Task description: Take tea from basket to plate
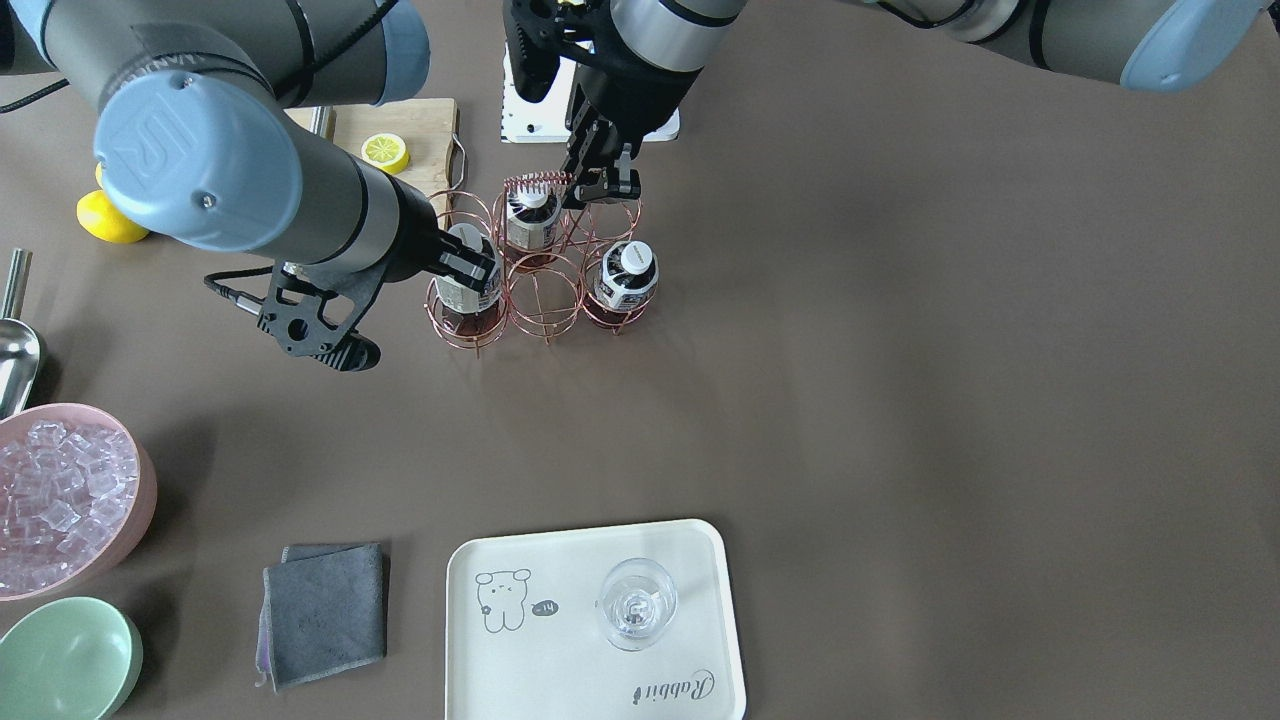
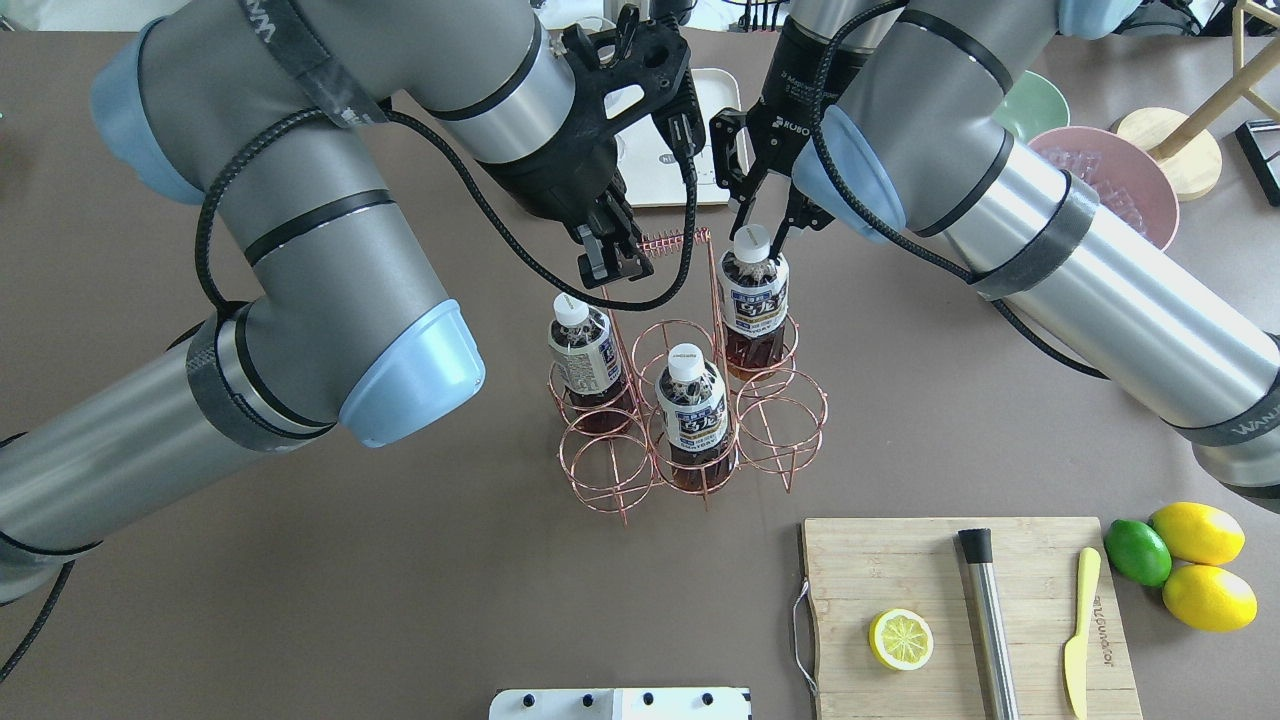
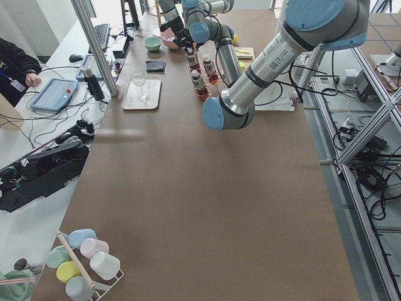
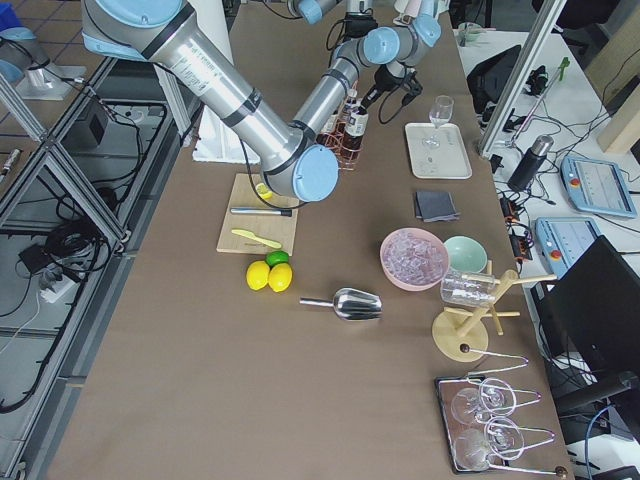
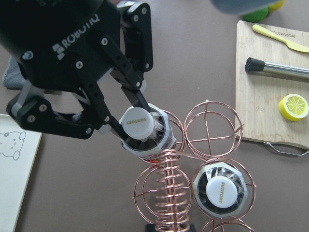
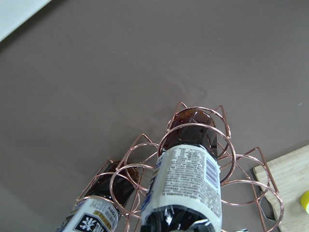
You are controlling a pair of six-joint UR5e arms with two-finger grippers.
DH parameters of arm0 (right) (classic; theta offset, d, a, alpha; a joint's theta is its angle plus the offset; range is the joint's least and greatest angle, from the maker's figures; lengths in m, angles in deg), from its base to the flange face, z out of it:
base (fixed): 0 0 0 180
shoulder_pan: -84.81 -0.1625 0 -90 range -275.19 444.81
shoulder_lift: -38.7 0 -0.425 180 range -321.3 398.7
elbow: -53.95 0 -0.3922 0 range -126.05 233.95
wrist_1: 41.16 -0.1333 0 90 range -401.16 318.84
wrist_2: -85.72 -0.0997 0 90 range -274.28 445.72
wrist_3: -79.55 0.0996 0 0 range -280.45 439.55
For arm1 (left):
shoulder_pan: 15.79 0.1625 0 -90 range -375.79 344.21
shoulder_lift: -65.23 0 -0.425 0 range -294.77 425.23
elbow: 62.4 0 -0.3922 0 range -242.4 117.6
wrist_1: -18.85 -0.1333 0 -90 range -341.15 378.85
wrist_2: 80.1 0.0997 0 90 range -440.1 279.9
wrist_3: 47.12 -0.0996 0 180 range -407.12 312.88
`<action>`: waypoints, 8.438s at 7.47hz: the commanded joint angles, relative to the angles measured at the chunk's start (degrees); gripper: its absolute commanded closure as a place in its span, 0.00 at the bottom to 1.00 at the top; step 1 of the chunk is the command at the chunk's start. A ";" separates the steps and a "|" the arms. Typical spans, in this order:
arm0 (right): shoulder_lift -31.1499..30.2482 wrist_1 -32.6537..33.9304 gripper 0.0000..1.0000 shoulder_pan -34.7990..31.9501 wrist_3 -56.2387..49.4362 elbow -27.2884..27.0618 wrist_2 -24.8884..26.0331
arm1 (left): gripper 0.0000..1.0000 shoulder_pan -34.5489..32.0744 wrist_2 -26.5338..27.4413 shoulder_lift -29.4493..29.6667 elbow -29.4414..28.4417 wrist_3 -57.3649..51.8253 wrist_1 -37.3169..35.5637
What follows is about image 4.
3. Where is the black monitor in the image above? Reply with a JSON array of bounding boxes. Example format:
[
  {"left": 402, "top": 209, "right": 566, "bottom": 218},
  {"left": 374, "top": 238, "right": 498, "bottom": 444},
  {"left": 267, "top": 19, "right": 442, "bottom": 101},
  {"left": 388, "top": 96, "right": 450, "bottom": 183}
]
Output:
[{"left": 540, "top": 236, "right": 639, "bottom": 375}]

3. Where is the tea bottle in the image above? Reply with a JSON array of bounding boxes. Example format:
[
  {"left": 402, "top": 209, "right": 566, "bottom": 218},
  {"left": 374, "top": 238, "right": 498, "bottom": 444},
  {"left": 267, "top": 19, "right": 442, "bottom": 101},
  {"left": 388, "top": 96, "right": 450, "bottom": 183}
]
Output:
[
  {"left": 316, "top": 111, "right": 338, "bottom": 148},
  {"left": 339, "top": 88, "right": 358, "bottom": 124}
]

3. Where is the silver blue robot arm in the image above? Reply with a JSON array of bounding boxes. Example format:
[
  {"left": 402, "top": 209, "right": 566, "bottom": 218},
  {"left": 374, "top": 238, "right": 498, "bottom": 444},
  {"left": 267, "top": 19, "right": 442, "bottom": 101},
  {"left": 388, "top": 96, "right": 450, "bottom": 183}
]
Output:
[{"left": 81, "top": 1, "right": 441, "bottom": 202}]

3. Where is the pink bowl of ice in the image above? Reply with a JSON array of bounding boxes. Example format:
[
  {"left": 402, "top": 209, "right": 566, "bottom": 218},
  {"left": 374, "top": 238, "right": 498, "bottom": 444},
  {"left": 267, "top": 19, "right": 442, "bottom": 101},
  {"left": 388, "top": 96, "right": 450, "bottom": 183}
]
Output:
[{"left": 379, "top": 228, "right": 450, "bottom": 292}]

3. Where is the yellow plastic knife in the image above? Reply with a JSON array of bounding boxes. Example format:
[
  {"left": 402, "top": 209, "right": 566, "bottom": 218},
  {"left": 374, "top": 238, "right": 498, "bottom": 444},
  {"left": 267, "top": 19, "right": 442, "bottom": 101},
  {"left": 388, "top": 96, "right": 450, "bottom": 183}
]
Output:
[{"left": 231, "top": 228, "right": 282, "bottom": 249}]

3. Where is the steel muddler black tip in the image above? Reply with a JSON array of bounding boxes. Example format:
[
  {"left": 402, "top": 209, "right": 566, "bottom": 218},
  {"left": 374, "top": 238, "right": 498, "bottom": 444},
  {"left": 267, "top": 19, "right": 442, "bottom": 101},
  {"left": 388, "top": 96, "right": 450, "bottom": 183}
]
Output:
[{"left": 229, "top": 207, "right": 293, "bottom": 217}]

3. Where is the clear wine glass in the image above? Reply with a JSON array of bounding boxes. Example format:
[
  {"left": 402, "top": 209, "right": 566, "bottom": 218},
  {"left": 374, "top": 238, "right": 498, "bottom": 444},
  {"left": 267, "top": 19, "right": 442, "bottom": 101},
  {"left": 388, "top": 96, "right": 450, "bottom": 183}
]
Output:
[{"left": 423, "top": 95, "right": 454, "bottom": 149}]

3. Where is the grey folded cloth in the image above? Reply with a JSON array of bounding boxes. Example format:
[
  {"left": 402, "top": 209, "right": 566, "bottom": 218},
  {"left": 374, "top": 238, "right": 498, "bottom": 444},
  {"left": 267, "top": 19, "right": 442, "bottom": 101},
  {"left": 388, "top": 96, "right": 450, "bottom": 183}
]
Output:
[{"left": 414, "top": 190, "right": 459, "bottom": 223}]

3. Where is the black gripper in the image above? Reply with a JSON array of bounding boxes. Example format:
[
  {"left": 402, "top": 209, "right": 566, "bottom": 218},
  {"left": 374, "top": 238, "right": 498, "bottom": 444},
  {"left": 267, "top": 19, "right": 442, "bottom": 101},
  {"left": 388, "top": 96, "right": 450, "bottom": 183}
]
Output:
[{"left": 361, "top": 64, "right": 423, "bottom": 108}]

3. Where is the hanging wine glass upper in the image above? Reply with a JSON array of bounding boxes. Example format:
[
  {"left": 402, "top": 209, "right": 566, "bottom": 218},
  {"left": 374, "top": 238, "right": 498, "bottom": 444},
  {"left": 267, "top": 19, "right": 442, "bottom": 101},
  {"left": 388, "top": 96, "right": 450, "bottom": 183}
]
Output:
[{"left": 450, "top": 378, "right": 516, "bottom": 425}]

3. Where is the hanging wine glass lower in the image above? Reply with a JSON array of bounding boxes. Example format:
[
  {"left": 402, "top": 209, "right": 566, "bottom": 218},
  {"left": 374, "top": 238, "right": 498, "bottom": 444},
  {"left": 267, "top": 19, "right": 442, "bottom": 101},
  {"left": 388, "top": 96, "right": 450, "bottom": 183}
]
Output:
[{"left": 453, "top": 417, "right": 524, "bottom": 472}]

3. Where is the half lemon slice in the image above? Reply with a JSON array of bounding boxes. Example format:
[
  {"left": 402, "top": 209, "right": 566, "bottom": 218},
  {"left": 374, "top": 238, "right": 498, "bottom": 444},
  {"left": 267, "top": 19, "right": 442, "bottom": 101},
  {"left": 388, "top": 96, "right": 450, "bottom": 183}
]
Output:
[{"left": 255, "top": 183, "right": 273, "bottom": 200}]

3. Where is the lower yellow lemon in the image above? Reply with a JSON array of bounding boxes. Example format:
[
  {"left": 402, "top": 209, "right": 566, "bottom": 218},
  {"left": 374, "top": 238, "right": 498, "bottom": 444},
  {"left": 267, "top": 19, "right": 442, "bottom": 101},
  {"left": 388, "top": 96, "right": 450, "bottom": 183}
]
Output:
[{"left": 245, "top": 260, "right": 271, "bottom": 291}]

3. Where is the green lime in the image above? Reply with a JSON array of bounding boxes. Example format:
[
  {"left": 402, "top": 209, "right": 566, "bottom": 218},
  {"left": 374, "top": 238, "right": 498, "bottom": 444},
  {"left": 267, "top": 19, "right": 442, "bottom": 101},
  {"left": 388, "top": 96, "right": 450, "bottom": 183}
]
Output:
[{"left": 265, "top": 250, "right": 289, "bottom": 268}]

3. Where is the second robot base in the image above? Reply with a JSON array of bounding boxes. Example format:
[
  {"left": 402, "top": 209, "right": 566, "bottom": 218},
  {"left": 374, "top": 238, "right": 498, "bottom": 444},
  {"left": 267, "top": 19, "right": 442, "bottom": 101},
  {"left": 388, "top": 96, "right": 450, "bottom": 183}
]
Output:
[{"left": 1, "top": 27, "right": 76, "bottom": 101}]

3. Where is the green bowl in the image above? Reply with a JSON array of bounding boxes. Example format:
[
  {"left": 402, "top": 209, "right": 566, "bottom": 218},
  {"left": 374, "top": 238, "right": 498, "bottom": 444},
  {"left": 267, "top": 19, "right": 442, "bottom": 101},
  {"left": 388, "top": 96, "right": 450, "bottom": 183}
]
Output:
[{"left": 444, "top": 236, "right": 488, "bottom": 273}]

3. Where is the blue teach pendant tablet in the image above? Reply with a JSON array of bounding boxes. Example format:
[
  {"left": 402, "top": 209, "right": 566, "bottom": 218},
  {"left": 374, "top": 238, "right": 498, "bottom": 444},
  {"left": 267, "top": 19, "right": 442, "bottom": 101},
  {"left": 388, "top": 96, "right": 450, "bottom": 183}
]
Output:
[{"left": 561, "top": 156, "right": 637, "bottom": 219}]

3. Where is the copper wire bottle rack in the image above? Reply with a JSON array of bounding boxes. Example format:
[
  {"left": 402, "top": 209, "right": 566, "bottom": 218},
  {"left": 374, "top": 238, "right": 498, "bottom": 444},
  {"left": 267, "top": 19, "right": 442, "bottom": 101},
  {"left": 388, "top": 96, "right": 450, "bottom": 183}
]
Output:
[{"left": 316, "top": 98, "right": 369, "bottom": 170}]

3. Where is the steel ice scoop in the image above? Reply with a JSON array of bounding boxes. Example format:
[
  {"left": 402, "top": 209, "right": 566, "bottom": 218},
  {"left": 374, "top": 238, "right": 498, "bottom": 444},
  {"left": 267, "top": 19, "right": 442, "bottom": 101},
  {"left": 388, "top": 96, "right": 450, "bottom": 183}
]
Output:
[{"left": 299, "top": 287, "right": 382, "bottom": 321}]

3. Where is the black thermos bottle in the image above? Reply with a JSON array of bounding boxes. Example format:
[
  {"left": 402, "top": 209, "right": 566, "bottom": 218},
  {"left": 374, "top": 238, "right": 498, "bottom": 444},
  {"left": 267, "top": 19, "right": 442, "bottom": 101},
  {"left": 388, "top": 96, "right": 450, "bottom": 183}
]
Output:
[{"left": 507, "top": 135, "right": 554, "bottom": 192}]

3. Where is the upper yellow lemon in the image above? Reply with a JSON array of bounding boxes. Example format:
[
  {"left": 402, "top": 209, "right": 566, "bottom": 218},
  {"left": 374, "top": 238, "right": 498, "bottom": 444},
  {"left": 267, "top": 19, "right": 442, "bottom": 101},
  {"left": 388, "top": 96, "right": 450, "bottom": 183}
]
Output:
[{"left": 268, "top": 263, "right": 293, "bottom": 293}]

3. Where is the cream serving tray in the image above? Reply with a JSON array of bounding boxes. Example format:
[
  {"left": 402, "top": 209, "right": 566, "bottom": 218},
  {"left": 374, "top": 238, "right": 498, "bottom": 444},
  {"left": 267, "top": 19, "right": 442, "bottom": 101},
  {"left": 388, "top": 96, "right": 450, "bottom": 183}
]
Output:
[{"left": 404, "top": 122, "right": 472, "bottom": 180}]

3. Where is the tea bottle lower outer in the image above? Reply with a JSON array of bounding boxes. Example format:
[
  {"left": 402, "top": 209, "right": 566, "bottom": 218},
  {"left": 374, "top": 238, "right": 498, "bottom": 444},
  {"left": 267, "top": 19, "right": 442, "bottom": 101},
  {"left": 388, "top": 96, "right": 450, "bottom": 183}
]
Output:
[{"left": 316, "top": 111, "right": 338, "bottom": 148}]

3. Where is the hanging wine glass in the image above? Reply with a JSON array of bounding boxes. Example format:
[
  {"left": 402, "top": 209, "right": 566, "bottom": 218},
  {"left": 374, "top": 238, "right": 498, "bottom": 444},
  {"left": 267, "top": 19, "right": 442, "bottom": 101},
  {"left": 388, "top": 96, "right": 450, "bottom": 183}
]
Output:
[
  {"left": 453, "top": 417, "right": 524, "bottom": 472},
  {"left": 450, "top": 378, "right": 516, "bottom": 425}
]

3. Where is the tea bottle rack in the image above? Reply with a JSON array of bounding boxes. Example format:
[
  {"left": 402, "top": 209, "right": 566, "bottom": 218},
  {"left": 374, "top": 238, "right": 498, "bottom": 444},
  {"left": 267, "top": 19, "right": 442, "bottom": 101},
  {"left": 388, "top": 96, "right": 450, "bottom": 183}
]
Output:
[{"left": 342, "top": 106, "right": 369, "bottom": 153}]

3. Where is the tea bottle lower middle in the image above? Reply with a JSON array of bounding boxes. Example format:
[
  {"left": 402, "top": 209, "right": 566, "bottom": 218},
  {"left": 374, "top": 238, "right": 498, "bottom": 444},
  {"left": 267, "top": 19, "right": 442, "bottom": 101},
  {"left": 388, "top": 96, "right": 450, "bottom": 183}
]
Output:
[{"left": 339, "top": 88, "right": 358, "bottom": 124}]

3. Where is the wooden cup tree stand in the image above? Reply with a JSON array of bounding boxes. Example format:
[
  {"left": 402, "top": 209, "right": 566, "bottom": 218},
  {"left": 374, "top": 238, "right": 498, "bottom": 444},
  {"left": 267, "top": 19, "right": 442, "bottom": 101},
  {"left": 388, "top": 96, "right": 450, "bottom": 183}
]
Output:
[{"left": 431, "top": 270, "right": 557, "bottom": 362}]

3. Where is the yellow lemon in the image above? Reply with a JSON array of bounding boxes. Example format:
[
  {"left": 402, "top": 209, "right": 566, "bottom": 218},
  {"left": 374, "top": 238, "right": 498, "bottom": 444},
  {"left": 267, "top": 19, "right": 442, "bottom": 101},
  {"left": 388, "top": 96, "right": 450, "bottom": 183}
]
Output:
[
  {"left": 268, "top": 263, "right": 293, "bottom": 293},
  {"left": 245, "top": 260, "right": 271, "bottom": 291}
]

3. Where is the glass mug on stand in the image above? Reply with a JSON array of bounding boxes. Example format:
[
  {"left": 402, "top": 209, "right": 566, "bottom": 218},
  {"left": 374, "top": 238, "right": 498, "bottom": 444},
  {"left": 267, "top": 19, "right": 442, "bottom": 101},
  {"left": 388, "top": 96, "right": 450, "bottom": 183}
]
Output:
[{"left": 440, "top": 270, "right": 499, "bottom": 307}]

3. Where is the bamboo cutting board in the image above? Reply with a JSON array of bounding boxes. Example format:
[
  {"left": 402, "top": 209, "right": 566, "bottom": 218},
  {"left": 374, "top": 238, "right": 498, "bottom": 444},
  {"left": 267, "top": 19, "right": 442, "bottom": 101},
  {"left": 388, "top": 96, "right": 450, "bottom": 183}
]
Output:
[{"left": 216, "top": 173, "right": 298, "bottom": 255}]

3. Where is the black glass holder tray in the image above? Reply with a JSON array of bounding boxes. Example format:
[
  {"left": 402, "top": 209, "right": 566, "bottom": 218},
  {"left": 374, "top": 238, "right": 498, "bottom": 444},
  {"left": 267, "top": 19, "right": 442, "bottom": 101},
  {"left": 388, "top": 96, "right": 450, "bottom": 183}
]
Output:
[{"left": 434, "top": 375, "right": 495, "bottom": 474}]

